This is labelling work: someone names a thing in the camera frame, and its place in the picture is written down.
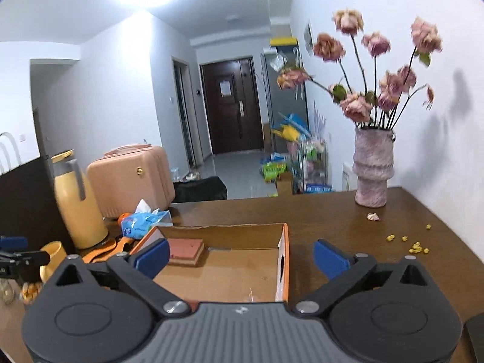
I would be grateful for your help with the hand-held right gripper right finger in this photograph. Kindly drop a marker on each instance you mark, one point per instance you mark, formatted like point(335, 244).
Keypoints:
point(328, 259)

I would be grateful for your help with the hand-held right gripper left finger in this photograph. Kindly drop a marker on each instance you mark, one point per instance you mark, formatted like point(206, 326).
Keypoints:
point(153, 258)

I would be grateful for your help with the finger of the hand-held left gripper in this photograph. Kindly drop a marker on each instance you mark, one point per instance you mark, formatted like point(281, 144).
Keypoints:
point(26, 260)
point(13, 242)

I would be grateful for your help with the cardboard box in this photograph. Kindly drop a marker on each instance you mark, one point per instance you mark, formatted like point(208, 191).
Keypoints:
point(227, 272)

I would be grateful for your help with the yellow cup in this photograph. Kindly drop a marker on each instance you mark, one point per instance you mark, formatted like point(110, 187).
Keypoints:
point(53, 254)

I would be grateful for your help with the red-brown flat block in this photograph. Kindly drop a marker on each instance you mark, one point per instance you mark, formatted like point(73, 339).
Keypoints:
point(185, 251)

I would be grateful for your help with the yellow snack pieces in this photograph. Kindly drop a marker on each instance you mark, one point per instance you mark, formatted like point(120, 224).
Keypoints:
point(31, 293)

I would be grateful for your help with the blue tissue pack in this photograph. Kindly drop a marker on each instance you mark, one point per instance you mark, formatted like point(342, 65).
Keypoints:
point(143, 223)

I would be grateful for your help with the dark wooden cabinet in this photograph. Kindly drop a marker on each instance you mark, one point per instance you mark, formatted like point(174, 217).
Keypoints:
point(26, 204)

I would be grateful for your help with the orange plastic tool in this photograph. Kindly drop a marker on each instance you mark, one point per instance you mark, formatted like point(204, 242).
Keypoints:
point(109, 249)

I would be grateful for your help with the fallen rose petal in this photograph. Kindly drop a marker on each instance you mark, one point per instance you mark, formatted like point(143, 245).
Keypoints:
point(373, 217)

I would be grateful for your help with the blue flat pack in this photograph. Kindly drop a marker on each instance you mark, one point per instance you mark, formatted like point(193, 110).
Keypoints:
point(319, 188)

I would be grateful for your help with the yellow thermos jug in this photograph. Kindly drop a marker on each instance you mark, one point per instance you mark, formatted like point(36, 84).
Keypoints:
point(79, 211)

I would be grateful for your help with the pink hard-shell suitcase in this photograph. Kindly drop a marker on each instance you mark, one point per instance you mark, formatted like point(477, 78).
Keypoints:
point(124, 181)

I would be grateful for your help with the black bag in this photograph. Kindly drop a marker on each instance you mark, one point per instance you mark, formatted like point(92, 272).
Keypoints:
point(200, 191)

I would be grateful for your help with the small brown carton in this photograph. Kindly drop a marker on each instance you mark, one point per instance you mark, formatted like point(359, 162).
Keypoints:
point(284, 185)

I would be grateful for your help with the scattered yellow crumbs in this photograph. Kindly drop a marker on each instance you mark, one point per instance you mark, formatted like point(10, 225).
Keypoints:
point(416, 247)

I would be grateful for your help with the pink textured vase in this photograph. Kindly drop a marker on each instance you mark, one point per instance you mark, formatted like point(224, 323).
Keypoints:
point(372, 174)

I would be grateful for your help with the green snack pack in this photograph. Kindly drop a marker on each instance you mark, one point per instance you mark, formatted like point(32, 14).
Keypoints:
point(274, 170)

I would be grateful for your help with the yellow plastic toy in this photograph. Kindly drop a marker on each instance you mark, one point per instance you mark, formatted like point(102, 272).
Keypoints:
point(287, 132)

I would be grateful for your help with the grey side door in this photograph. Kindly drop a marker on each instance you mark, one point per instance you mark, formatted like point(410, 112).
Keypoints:
point(185, 113)

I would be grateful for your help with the dried pink rose bouquet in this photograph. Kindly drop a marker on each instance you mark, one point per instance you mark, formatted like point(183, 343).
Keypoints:
point(355, 106)

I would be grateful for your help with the dark brown entrance door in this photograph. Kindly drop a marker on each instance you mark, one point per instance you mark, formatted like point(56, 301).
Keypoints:
point(230, 113)

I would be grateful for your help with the black flat object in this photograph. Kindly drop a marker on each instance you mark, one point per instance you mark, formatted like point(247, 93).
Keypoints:
point(475, 340)

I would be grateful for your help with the grey refrigerator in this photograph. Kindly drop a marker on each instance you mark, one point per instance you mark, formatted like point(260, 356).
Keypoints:
point(274, 98)

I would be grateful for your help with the yellow box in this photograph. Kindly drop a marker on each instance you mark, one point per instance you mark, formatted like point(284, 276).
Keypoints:
point(283, 43)

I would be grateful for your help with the wall picture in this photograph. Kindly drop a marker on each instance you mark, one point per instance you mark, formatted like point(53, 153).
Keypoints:
point(309, 37)

